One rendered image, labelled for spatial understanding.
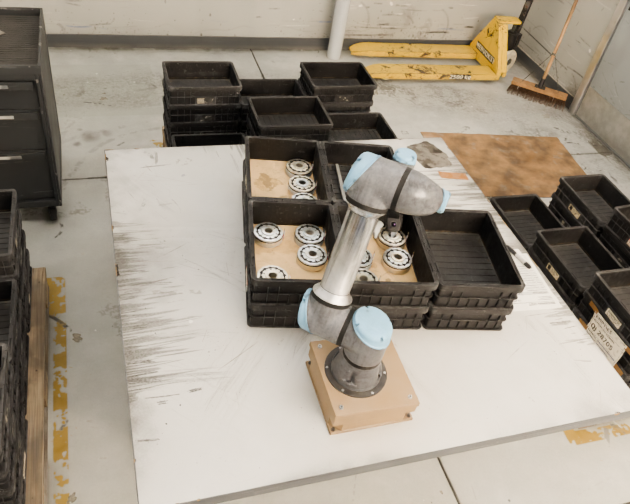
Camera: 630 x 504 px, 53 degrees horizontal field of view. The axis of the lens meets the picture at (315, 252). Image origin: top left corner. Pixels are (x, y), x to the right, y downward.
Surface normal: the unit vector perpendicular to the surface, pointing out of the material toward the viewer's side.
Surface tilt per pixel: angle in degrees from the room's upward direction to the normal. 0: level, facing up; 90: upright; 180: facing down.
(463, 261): 0
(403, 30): 90
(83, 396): 0
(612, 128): 90
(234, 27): 90
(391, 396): 2
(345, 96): 90
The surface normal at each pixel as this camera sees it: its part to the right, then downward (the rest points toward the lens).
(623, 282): 0.28, 0.68
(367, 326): 0.30, -0.66
